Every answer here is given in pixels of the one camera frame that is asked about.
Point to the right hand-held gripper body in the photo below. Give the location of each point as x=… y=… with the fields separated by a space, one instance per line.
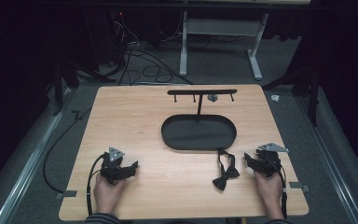
x=268 y=161

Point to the white metal table frame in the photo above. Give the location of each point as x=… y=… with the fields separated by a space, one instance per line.
x=220 y=27

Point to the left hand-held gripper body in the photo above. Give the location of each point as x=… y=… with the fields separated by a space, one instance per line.
x=113 y=169

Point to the grey tape piece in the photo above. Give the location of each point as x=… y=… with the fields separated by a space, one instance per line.
x=298 y=186
x=66 y=194

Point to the person's left hand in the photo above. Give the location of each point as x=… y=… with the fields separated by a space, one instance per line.
x=107 y=194

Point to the small grey round object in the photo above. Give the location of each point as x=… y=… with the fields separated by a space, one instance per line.
x=212 y=98

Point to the person's right hand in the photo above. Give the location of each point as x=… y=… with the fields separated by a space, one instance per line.
x=268 y=189

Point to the silver metal floor rail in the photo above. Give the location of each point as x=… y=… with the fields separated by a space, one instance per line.
x=28 y=171
x=332 y=161

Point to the black metal stand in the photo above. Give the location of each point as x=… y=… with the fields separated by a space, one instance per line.
x=60 y=81
x=313 y=93

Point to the black bow tie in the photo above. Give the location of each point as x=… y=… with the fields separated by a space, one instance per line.
x=227 y=175

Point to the black hook rack with tray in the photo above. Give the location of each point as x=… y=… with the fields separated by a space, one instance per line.
x=199 y=132

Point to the small white floor scrap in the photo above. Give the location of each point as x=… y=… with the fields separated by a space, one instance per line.
x=275 y=98

